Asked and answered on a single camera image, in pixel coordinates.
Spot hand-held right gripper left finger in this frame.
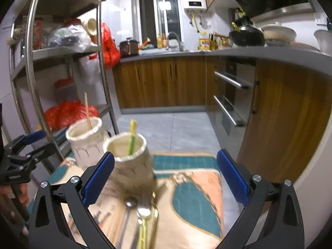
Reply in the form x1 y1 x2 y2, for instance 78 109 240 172
28 152 116 249

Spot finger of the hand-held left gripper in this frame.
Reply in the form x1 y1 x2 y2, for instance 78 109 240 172
8 130 46 152
8 144 56 165

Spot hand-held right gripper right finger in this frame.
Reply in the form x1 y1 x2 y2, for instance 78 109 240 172
216 149 305 249

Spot white ceramic cutlery holder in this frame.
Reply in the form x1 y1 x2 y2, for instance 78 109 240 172
103 132 156 195

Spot white ceramic chopstick holder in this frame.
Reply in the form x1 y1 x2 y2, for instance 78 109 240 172
65 117 111 170

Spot silver spoon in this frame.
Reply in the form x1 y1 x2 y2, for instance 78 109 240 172
121 197 138 249

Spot wooden chopstick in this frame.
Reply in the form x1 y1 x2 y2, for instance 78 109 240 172
84 92 92 129

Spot person's left hand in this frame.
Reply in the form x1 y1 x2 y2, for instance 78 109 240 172
0 184 29 236

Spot printed table mat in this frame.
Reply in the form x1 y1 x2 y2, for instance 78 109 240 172
28 152 226 249

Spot red plastic bag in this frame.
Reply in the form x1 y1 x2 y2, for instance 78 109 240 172
44 100 100 130
101 22 121 70

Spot yellow green plastic utensil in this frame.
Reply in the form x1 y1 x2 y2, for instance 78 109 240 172
128 119 137 155

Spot red lid plastic jar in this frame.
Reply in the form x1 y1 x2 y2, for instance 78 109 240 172
54 79 78 104

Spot gold fork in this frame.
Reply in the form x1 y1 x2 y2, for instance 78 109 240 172
140 183 166 249

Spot steel built-in oven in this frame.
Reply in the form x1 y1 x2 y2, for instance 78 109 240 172
207 57 257 156

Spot metal shelf rack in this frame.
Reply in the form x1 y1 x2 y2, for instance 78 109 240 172
8 0 120 184

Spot white plastic bag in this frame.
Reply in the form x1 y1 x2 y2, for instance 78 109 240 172
78 53 101 85

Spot clear plastic bag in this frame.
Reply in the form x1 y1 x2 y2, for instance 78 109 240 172
48 26 95 54

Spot red white snack packet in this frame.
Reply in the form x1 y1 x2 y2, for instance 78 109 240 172
31 17 50 50

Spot wooden base cabinets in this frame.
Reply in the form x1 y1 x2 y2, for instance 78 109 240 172
112 49 332 187

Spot yellow strainer ladle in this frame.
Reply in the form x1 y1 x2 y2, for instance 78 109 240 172
87 18 98 35

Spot brown pressure cooker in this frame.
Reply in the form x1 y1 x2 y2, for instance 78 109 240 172
119 38 139 57

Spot seasoning bottles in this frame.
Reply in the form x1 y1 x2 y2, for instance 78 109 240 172
210 32 231 49

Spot yellow oil bottle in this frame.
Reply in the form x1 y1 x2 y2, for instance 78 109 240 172
198 37 210 51

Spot black wok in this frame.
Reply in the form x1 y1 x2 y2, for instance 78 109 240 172
229 22 265 47

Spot metal faucet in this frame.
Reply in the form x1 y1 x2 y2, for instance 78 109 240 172
167 31 184 52

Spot amber sauce bottles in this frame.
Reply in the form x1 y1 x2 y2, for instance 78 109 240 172
157 33 169 48

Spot white ceramic pot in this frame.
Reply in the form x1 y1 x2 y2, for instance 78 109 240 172
261 24 297 44

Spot window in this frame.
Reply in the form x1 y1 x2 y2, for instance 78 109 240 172
135 0 182 48

